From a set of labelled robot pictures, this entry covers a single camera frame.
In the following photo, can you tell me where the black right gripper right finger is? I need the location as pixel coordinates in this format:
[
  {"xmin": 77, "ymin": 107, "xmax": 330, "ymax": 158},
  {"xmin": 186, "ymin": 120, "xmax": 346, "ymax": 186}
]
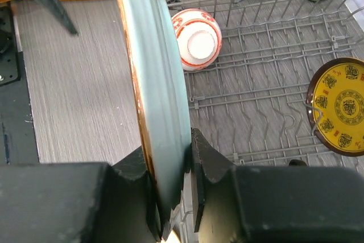
[{"xmin": 191, "ymin": 129, "xmax": 363, "ymax": 242}]

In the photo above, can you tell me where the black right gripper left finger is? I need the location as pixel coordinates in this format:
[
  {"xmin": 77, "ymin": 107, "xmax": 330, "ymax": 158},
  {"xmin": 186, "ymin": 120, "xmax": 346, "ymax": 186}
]
[{"xmin": 1, "ymin": 149, "xmax": 162, "ymax": 242}]

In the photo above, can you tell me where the light green flower plate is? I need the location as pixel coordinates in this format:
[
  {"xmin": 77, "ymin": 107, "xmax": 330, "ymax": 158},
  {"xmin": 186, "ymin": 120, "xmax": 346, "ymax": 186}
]
[{"xmin": 117, "ymin": 0, "xmax": 191, "ymax": 237}]

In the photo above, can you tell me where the white red patterned bowl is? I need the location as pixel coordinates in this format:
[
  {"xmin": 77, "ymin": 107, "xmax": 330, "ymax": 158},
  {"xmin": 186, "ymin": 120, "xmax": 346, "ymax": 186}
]
[{"xmin": 172, "ymin": 9, "xmax": 222, "ymax": 71}]

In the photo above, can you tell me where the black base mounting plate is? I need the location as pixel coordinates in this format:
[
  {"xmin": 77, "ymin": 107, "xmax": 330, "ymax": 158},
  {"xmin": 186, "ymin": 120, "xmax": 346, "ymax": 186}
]
[{"xmin": 1, "ymin": 2, "xmax": 39, "ymax": 165}]

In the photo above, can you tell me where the yellow patterned small plate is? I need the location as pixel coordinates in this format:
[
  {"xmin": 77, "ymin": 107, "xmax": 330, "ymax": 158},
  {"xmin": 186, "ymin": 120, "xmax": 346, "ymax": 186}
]
[{"xmin": 306, "ymin": 57, "xmax": 363, "ymax": 157}]

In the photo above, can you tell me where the grey wire dish rack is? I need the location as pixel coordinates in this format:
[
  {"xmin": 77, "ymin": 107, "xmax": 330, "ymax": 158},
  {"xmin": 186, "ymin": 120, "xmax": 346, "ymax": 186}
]
[{"xmin": 164, "ymin": 0, "xmax": 364, "ymax": 243}]

